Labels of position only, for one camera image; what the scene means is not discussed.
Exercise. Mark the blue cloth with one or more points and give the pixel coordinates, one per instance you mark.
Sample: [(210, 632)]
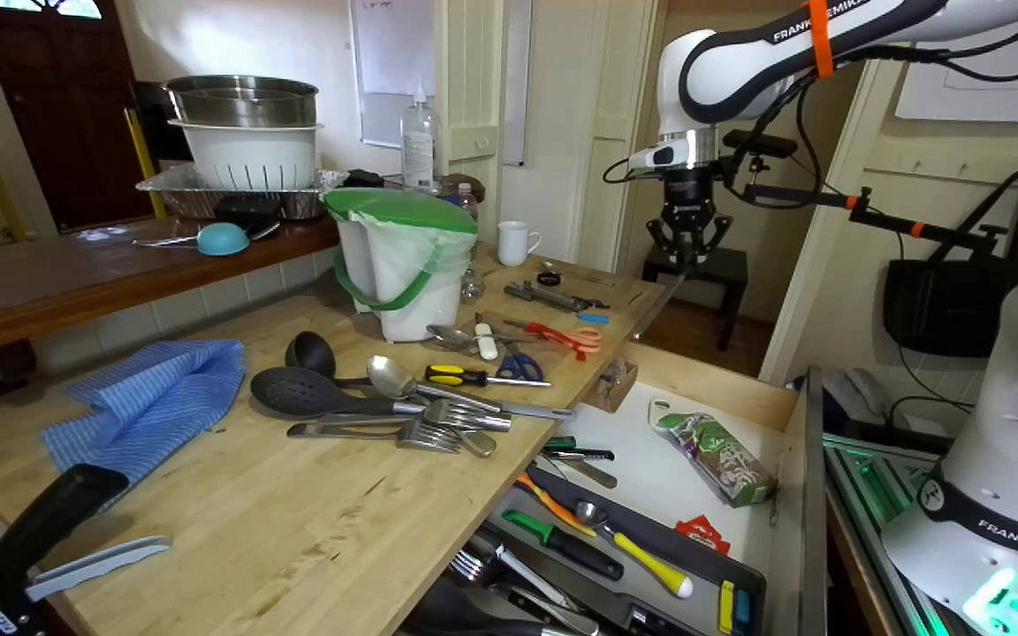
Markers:
[(150, 404)]

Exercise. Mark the black bag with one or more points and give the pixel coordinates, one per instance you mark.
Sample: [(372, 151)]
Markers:
[(945, 306)]

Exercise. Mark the black slotted ladle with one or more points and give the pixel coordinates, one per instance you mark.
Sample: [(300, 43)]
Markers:
[(310, 394)]

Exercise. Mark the grey cutlery tray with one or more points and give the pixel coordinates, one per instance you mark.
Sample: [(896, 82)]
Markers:
[(636, 601)]

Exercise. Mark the small cardboard box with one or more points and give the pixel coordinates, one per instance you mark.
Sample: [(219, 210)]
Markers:
[(613, 386)]

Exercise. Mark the orange handled tool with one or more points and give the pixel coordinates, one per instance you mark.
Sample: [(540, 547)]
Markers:
[(551, 505)]

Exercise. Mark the plastic water bottle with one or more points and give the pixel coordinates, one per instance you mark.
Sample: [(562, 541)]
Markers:
[(419, 145)]

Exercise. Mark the black handled sharpening steel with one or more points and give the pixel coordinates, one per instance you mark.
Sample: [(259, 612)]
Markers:
[(667, 289)]

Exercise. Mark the red handled scissors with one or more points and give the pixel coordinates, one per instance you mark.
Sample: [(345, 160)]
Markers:
[(576, 340)]

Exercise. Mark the yellow black screwdriver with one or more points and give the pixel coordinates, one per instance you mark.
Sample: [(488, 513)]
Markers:
[(473, 377)]

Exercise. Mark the white mug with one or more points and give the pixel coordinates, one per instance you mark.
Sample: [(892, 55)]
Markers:
[(514, 243)]

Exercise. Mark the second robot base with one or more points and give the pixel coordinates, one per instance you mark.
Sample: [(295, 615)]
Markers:
[(958, 540)]

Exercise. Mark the black rubber band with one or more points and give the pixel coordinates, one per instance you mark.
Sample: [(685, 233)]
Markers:
[(550, 282)]

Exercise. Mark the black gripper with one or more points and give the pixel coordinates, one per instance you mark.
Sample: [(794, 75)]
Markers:
[(692, 224)]

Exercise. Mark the blue bowl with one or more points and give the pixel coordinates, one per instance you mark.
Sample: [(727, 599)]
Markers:
[(219, 238)]

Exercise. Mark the silver spoon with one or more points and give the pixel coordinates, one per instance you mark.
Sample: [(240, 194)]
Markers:
[(391, 381)]

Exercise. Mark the blue plastic clip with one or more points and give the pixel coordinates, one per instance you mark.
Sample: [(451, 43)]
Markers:
[(596, 319)]

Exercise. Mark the black green handled tool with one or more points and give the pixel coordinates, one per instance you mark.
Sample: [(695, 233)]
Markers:
[(562, 547)]

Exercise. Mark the black scissors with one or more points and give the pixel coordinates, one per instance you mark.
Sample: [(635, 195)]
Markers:
[(562, 303)]

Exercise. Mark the green bag of grains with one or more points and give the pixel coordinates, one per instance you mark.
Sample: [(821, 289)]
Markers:
[(716, 455)]

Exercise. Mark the white bin with green bag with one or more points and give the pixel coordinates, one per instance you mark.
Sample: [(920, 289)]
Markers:
[(402, 255)]

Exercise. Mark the yellow handled ice cream scoop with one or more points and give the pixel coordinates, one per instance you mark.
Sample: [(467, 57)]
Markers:
[(663, 571)]

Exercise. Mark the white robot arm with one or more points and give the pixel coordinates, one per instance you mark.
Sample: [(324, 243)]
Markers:
[(752, 74)]

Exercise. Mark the wooden drawer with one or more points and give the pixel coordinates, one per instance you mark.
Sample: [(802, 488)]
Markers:
[(782, 540)]

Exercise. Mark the metal pot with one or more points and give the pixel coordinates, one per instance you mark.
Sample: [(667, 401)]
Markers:
[(240, 99)]

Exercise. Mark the white colander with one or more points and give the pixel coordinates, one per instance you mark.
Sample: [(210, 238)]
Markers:
[(253, 157)]

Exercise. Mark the blue and yellow clips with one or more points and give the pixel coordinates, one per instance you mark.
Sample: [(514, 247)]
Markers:
[(734, 611)]

